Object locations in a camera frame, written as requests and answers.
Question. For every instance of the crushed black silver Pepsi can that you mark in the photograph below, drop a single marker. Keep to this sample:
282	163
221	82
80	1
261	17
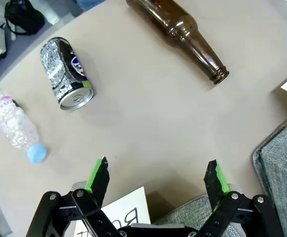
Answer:
64	74

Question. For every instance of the grey felt basket for plastic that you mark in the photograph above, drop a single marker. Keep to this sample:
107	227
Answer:
281	172

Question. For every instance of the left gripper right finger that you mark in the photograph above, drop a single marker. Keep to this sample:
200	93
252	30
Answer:
216	182

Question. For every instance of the person blue jeans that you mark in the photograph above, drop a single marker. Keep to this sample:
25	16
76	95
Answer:
90	3

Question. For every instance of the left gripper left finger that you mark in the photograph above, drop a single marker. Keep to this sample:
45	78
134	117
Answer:
96	182

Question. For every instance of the crushed clear bottle pink label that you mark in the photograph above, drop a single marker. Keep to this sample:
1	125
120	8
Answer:
15	123

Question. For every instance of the black backpack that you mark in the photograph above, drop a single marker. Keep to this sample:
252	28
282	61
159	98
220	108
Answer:
25	17

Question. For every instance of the brown glass bottle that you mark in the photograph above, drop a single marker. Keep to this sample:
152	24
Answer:
178	22

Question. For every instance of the grey felt basket for bottles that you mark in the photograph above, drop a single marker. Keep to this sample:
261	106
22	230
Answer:
188	209

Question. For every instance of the white paper label BOTTLE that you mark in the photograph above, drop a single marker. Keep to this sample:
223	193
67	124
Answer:
126	209

